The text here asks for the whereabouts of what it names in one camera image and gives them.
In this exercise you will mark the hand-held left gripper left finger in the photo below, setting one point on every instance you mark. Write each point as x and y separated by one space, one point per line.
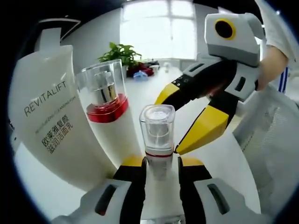
112 203

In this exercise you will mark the light blue crumpled item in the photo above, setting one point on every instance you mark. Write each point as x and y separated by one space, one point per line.
140 75

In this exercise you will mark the green potted plant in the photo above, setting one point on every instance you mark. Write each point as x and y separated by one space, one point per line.
121 52

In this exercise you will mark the white skincare tube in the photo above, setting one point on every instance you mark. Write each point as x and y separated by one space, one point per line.
51 116

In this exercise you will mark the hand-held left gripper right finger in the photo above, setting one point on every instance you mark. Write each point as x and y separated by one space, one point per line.
210 203

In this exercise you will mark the white red-collar pump skincare bottle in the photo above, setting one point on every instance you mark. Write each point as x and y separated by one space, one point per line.
112 135

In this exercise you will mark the small red-label skincare bottle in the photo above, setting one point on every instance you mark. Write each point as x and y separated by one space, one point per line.
158 130

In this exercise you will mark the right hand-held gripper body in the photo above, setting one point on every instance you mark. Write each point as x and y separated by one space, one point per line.
243 46

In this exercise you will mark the dark red cloth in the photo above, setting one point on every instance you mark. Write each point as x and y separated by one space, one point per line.
147 68

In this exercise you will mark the person in white shirt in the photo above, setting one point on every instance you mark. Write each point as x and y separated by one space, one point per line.
280 28

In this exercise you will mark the large window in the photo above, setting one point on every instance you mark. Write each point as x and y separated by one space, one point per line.
158 28

